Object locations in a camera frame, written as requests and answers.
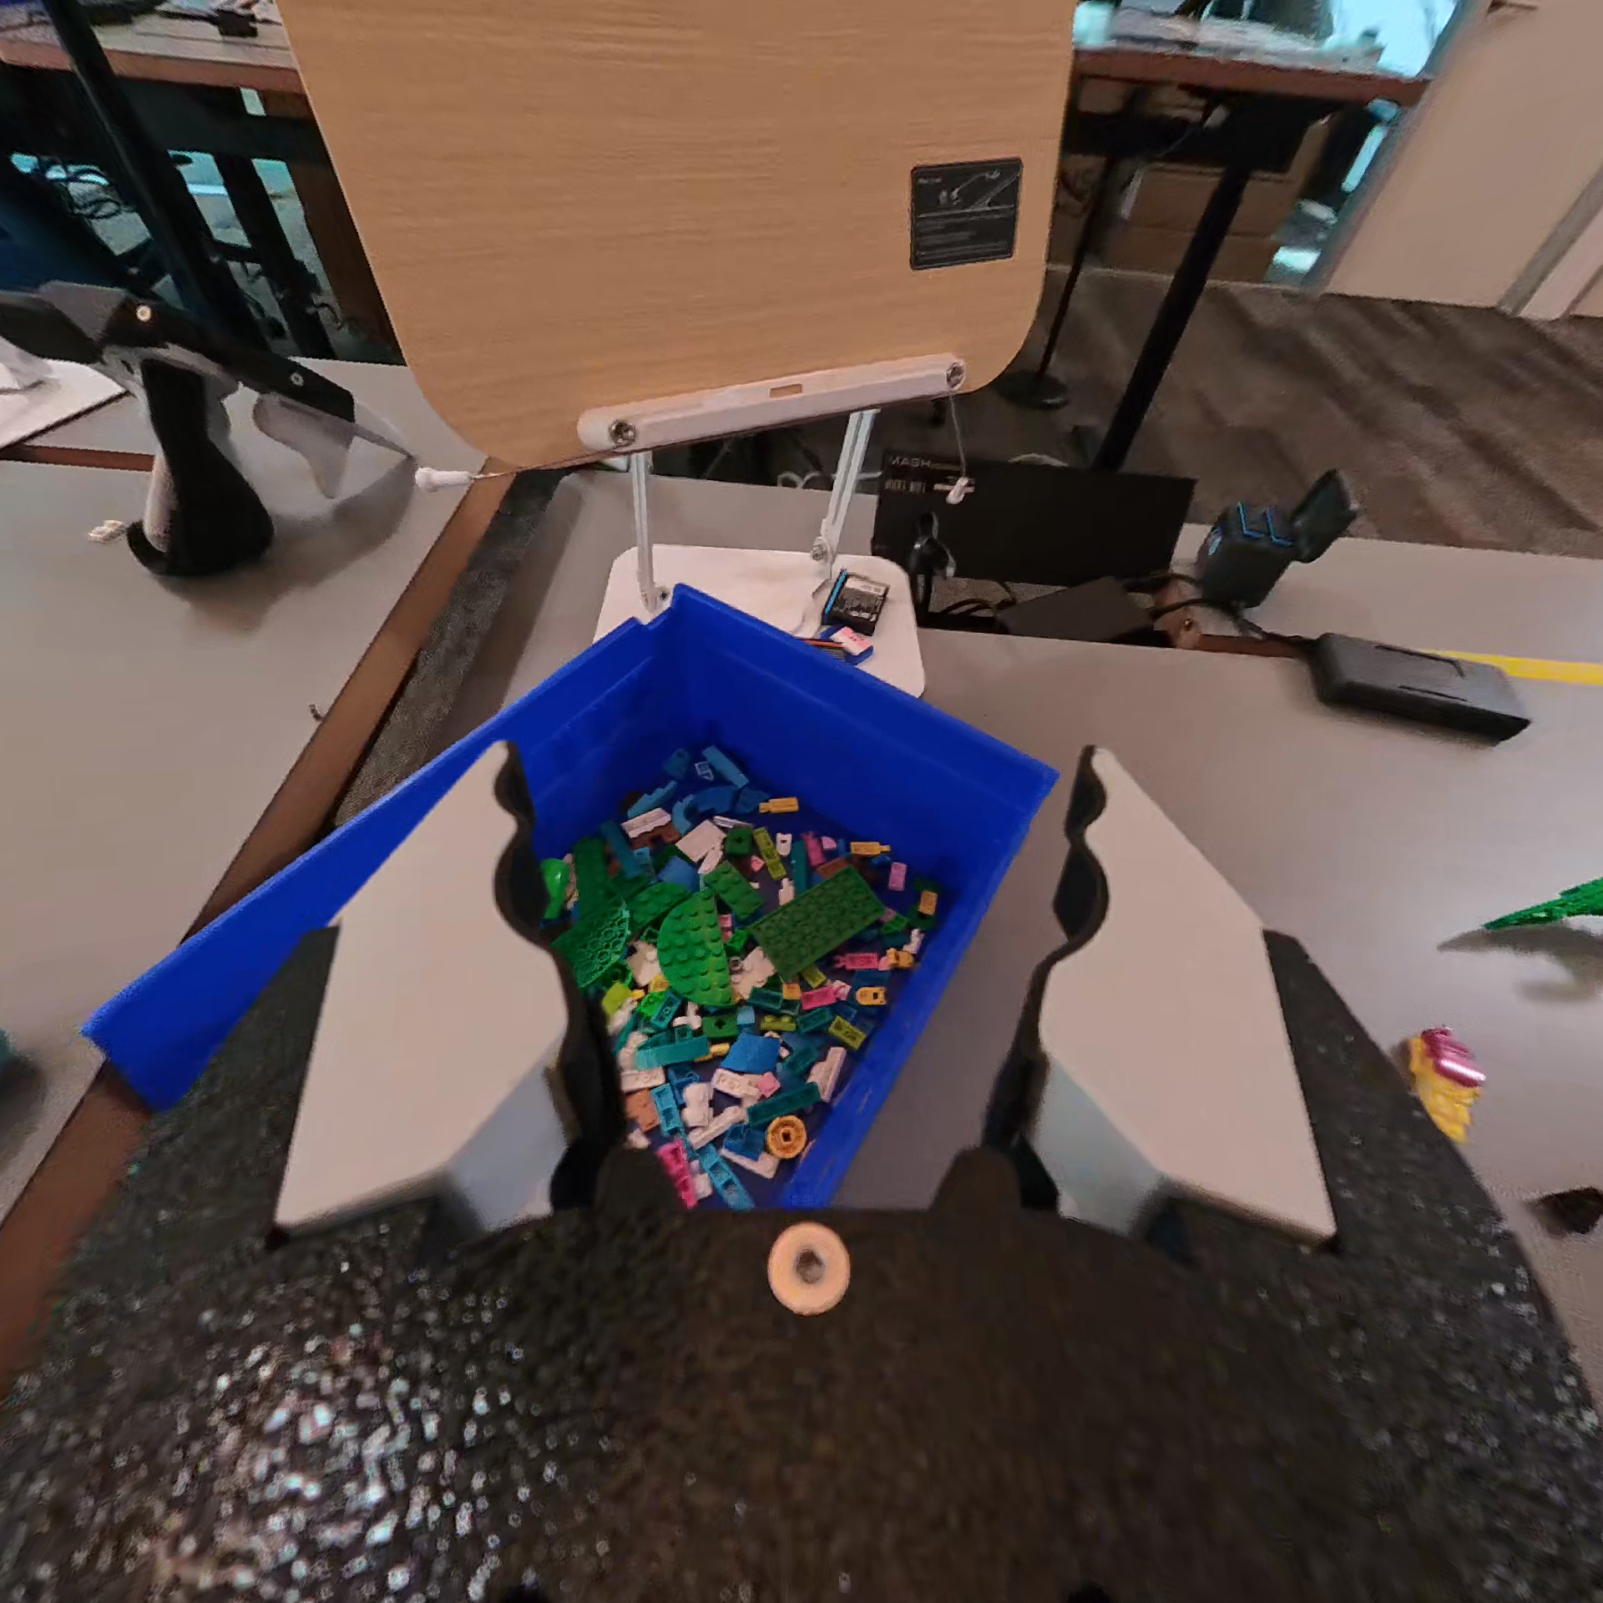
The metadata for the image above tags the black rectangular case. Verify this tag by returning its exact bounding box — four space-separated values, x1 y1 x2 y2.
1309 631 1533 742

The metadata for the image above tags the white paper on table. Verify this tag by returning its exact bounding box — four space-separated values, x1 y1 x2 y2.
0 339 127 446

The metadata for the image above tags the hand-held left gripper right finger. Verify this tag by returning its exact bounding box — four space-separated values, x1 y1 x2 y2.
984 744 1338 1245

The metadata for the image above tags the blue plastic bin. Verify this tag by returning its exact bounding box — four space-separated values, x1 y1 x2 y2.
82 583 1060 1210

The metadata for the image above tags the cardboard box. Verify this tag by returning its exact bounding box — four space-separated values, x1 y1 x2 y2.
1052 119 1328 283

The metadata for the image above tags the black blue battery charger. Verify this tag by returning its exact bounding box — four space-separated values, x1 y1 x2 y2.
1196 470 1360 612

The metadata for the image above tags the green lego plate piece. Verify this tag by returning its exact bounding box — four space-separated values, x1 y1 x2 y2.
1480 877 1603 935

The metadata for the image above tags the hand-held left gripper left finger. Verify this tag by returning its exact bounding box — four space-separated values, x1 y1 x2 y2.
273 738 627 1235

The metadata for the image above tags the black rectangular box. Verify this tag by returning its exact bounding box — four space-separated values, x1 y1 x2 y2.
873 450 1198 623

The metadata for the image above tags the wooden book stand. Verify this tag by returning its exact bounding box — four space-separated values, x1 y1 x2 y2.
275 0 1079 699

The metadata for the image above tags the black tripod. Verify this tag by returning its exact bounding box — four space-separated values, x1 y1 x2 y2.
43 0 240 364

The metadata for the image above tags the brown desk with black legs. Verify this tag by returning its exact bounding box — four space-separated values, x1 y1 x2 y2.
1077 43 1430 472

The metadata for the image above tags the pile of lego bricks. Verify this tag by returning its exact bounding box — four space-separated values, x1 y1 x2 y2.
538 744 943 1210

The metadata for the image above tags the spare grey black gripper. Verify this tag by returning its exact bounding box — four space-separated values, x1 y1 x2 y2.
0 281 417 581

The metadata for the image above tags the yellow pink lego piece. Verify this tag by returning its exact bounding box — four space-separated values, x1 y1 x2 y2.
1404 1027 1488 1144

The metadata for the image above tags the black power adapter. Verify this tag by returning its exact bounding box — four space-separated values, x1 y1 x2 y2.
995 577 1153 643

